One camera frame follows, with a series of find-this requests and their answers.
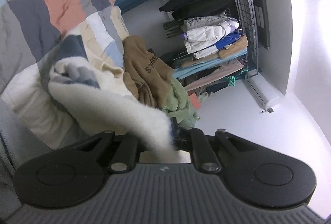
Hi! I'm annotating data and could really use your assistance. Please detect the patchwork colourful bed quilt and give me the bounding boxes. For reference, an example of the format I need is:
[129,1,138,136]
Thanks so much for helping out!
[1,0,128,89]

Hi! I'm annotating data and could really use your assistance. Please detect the pink beige hanging garment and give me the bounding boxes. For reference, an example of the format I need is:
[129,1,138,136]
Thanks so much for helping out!
[184,59,243,92]

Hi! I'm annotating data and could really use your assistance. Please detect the metal clothes rack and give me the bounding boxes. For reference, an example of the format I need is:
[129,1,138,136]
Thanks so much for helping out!
[225,0,281,112]

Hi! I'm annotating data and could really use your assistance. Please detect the orange box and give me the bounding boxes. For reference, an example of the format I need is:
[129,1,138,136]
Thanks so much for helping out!
[188,92,201,110]

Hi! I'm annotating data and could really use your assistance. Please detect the brown hanging garment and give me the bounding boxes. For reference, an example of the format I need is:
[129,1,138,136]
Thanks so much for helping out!
[181,35,248,67]

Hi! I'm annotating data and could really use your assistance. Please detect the white pillow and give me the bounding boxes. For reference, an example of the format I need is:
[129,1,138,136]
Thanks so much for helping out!
[1,64,88,149]

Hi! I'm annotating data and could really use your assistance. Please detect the brown hoodie with lettering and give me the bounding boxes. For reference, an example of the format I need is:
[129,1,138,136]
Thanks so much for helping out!
[123,36,173,108]

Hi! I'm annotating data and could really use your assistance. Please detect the black hanging coat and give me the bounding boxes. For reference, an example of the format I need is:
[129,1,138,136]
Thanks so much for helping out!
[159,0,235,20]

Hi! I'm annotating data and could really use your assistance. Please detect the teal green hanging garment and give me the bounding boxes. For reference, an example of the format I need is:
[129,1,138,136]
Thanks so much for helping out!
[225,75,236,87]

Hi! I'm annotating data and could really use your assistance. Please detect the green fleece garment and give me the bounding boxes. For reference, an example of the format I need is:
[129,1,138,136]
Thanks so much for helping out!
[161,77,199,128]

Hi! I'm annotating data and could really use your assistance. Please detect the white puffer jacket hanging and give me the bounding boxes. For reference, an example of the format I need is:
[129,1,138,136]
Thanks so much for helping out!
[183,15,240,54]

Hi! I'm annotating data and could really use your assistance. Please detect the white fluffy sweater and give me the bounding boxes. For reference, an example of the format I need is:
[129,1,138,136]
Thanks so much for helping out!
[38,26,192,164]

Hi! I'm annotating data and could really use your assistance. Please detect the light blue hanging garment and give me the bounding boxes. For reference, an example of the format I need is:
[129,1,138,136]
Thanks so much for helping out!
[172,48,247,79]

